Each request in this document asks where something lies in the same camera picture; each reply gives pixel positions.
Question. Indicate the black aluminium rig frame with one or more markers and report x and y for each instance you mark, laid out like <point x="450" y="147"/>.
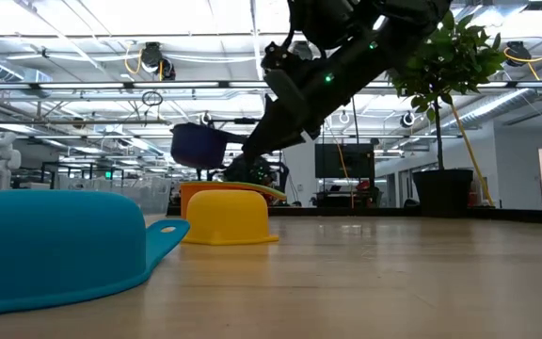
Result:
<point x="511" y="215"/>

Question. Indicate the green leafy potted plant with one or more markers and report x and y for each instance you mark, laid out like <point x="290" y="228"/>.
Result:
<point x="459" y="52"/>

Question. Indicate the green measuring cup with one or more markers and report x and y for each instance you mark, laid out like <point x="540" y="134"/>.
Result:
<point x="271" y="192"/>

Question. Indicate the black wall screen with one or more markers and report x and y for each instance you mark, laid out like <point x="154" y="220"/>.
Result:
<point x="346" y="162"/>

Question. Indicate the yellow measuring cup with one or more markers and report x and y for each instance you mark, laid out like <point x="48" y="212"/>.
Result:
<point x="226" y="216"/>

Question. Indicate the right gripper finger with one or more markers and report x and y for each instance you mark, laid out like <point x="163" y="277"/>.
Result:
<point x="280" y="132"/>
<point x="260" y="120"/>

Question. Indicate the orange measuring cup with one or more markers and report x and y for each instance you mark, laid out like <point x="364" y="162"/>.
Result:
<point x="185" y="202"/>

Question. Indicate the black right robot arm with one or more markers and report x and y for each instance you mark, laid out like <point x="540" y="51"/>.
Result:
<point x="393" y="28"/>

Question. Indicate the white robot figure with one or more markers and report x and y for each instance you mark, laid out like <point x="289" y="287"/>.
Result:
<point x="0" y="155"/>

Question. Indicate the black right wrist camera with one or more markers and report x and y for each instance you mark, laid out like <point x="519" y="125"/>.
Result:
<point x="278" y="54"/>

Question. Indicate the blue measuring cup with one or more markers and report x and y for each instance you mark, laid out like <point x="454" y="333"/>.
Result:
<point x="54" y="245"/>

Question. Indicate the purple measuring cup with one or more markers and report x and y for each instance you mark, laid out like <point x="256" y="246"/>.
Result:
<point x="198" y="147"/>

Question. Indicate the clear plastic basket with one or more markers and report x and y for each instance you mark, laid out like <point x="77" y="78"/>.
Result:
<point x="148" y="195"/>

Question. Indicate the black plant pot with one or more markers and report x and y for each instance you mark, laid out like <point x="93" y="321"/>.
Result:
<point x="442" y="193"/>

